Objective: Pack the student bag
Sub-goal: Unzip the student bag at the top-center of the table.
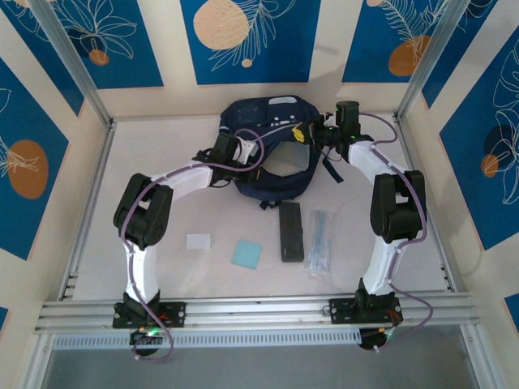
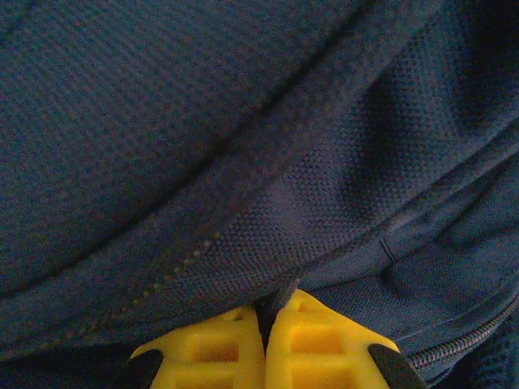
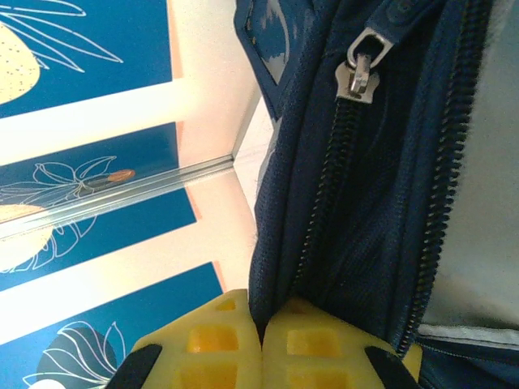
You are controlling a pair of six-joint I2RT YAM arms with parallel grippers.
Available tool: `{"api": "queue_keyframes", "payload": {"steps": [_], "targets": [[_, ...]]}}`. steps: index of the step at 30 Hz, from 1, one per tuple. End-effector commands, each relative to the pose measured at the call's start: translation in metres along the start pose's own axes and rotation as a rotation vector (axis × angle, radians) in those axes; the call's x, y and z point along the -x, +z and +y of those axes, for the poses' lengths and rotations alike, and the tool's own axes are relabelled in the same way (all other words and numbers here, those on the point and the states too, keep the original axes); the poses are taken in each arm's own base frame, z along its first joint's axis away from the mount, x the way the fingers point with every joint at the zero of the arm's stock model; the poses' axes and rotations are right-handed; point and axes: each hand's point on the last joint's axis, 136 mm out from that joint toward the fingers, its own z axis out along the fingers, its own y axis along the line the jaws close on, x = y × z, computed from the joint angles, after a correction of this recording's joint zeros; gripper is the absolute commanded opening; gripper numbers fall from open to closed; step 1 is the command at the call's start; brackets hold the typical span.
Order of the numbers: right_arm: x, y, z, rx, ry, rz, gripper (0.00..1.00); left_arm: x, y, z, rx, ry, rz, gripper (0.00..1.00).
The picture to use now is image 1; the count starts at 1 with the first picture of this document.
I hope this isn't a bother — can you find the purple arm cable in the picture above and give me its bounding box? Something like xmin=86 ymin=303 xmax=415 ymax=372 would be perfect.
xmin=356 ymin=112 xmax=435 ymax=352
xmin=120 ymin=128 xmax=267 ymax=362

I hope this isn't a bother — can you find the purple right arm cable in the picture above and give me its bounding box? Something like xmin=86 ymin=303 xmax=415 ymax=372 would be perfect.
xmin=356 ymin=112 xmax=435 ymax=352

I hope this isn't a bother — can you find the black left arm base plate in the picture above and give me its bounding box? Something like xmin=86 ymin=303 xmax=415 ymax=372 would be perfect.
xmin=112 ymin=300 xmax=188 ymax=330

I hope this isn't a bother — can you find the white eraser card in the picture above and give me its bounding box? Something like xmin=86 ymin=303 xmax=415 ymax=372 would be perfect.
xmin=186 ymin=233 xmax=213 ymax=250

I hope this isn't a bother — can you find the light blue sticky note pad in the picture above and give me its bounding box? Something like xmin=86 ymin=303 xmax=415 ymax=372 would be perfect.
xmin=230 ymin=238 xmax=264 ymax=271

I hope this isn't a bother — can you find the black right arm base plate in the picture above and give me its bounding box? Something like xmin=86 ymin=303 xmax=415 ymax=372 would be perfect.
xmin=328 ymin=297 xmax=405 ymax=326

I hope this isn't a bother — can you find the aluminium mounting rail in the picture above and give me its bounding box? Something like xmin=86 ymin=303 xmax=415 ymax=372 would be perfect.
xmin=34 ymin=290 xmax=486 ymax=336

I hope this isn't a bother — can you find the black connector block with LED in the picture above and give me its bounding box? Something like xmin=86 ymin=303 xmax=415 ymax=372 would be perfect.
xmin=129 ymin=327 xmax=165 ymax=359
xmin=358 ymin=325 xmax=399 ymax=353

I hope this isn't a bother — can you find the blue floral wall panel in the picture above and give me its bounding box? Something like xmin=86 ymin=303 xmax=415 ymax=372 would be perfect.
xmin=439 ymin=24 xmax=519 ymax=251
xmin=179 ymin=0 xmax=323 ymax=88
xmin=0 ymin=58 xmax=71 ymax=261
xmin=341 ymin=0 xmax=461 ymax=85
xmin=51 ymin=0 xmax=165 ymax=91

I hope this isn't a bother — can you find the black pencil case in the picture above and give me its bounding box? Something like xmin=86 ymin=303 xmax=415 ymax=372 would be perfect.
xmin=278 ymin=201 xmax=306 ymax=264

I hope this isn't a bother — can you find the clear bag of blue pens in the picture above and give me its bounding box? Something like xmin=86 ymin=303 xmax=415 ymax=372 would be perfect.
xmin=302 ymin=208 xmax=338 ymax=281

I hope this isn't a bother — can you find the aluminium frame post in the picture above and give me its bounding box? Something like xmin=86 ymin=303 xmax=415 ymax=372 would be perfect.
xmin=29 ymin=0 xmax=114 ymax=127
xmin=394 ymin=0 xmax=472 ymax=123

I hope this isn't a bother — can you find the navy blue student backpack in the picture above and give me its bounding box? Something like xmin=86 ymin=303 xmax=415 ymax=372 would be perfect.
xmin=220 ymin=95 xmax=345 ymax=211

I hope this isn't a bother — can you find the grey slotted cable duct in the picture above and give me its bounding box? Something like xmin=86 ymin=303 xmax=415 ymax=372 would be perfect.
xmin=50 ymin=328 xmax=362 ymax=351

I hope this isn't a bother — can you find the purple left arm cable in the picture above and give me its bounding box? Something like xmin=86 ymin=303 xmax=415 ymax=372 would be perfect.
xmin=120 ymin=128 xmax=267 ymax=362

